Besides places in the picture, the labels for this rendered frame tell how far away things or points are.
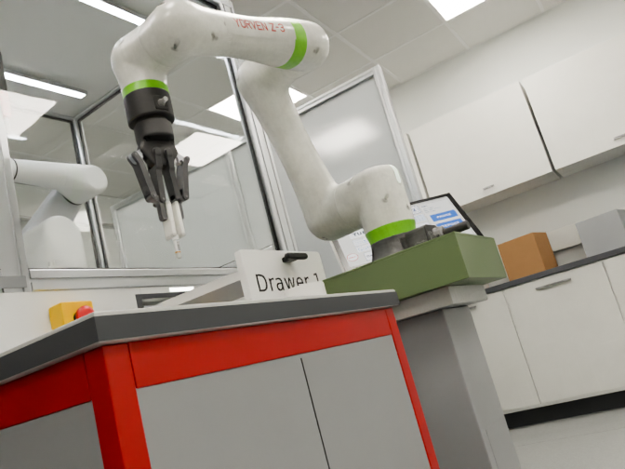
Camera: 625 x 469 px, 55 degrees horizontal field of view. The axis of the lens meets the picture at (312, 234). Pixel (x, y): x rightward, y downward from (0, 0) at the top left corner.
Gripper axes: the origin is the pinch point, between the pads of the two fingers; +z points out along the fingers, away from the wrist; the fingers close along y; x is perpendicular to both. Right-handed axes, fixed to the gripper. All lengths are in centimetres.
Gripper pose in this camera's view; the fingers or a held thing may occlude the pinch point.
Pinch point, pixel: (172, 221)
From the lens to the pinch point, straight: 119.4
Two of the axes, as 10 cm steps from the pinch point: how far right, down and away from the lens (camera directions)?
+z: 2.5, 9.4, -2.2
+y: 7.0, -0.2, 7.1
